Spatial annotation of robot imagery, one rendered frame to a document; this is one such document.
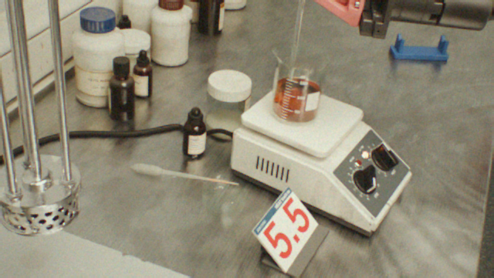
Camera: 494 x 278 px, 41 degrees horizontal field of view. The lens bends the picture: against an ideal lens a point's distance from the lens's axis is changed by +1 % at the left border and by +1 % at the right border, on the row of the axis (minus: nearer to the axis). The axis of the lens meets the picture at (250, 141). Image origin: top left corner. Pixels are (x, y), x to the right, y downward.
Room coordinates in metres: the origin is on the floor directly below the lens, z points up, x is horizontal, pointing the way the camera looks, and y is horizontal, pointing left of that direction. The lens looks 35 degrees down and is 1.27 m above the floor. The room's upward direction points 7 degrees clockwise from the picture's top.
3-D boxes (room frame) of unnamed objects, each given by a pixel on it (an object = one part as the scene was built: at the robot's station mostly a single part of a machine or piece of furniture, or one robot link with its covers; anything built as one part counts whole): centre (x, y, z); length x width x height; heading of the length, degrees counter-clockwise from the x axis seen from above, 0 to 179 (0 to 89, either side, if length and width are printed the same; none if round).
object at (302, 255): (0.54, -0.06, 0.77); 0.09 x 0.06 x 0.04; 156
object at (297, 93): (0.68, -0.05, 0.88); 0.07 x 0.06 x 0.08; 79
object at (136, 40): (0.88, 0.20, 0.78); 0.06 x 0.06 x 0.07
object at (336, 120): (0.69, -0.06, 0.83); 0.12 x 0.12 x 0.01; 63
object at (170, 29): (0.94, 0.15, 0.80); 0.06 x 0.06 x 0.11
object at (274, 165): (0.67, -0.08, 0.79); 0.22 x 0.13 x 0.08; 63
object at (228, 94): (0.76, 0.04, 0.79); 0.06 x 0.06 x 0.08
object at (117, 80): (0.76, 0.19, 0.79); 0.04 x 0.04 x 0.09
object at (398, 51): (1.07, -0.28, 0.77); 0.10 x 0.03 x 0.04; 100
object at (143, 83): (0.82, 0.17, 0.79); 0.03 x 0.03 x 0.07
